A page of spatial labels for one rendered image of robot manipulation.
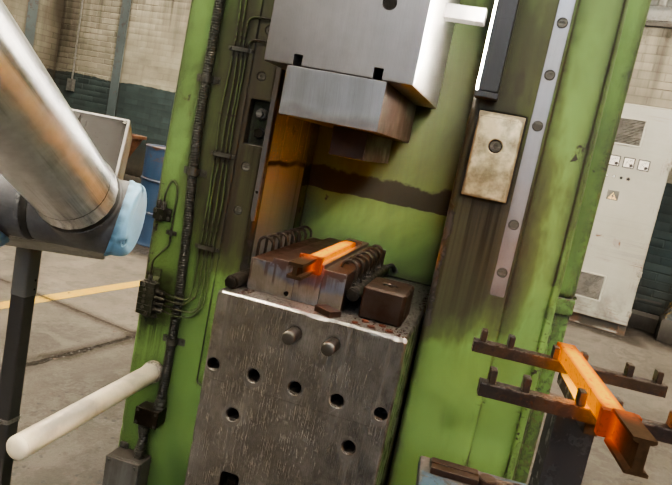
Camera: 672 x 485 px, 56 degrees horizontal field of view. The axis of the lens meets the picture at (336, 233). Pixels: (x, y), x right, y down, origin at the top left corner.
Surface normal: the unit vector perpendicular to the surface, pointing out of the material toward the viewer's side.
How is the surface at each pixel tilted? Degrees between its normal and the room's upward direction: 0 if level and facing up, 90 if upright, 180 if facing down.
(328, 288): 90
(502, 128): 90
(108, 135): 60
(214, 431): 90
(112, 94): 90
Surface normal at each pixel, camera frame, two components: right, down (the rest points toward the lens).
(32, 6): 0.88, 0.24
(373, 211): -0.26, 0.09
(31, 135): 0.67, 0.71
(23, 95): 0.86, 0.49
